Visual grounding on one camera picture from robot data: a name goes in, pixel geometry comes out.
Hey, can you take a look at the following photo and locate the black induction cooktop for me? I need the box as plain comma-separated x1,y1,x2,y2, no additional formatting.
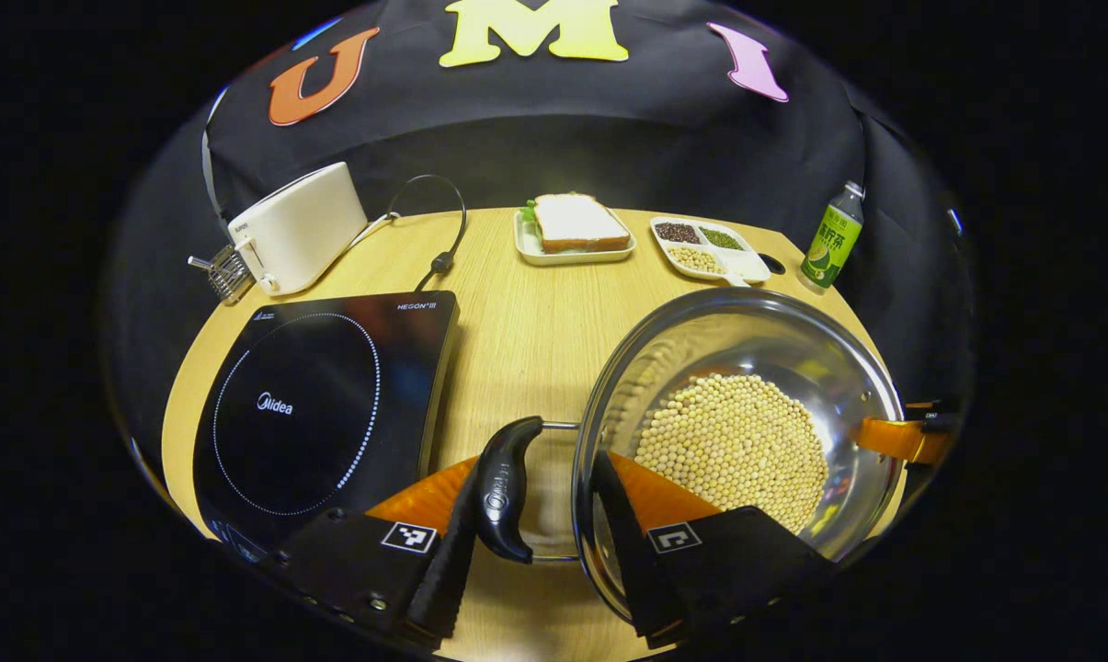
192,291,461,562

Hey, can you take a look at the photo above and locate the pile of soybeans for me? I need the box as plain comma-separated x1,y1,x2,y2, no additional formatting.
634,372,828,534

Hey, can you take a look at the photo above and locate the sandwich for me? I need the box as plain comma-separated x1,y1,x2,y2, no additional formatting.
521,193,632,255

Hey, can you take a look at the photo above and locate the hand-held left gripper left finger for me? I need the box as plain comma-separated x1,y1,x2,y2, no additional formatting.
273,457,483,645

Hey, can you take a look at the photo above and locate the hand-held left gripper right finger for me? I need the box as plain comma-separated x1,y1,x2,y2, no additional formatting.
590,451,830,649

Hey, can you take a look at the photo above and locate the white toaster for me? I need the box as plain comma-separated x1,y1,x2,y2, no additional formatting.
227,162,369,297

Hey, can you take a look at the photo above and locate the white divided dish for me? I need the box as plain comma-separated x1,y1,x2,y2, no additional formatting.
650,216,772,286

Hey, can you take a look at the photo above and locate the small wire basket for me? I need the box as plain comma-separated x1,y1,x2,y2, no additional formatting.
188,244,256,306

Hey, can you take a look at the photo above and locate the black power cable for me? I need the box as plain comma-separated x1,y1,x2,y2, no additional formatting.
347,175,468,293

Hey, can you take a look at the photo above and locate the steel pot with black handle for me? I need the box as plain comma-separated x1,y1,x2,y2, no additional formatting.
475,288,906,626

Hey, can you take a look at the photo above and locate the green drink bottle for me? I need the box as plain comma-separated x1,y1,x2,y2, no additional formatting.
799,181,865,293

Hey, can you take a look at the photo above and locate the white rectangular plate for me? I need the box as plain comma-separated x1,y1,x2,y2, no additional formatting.
514,207,637,268

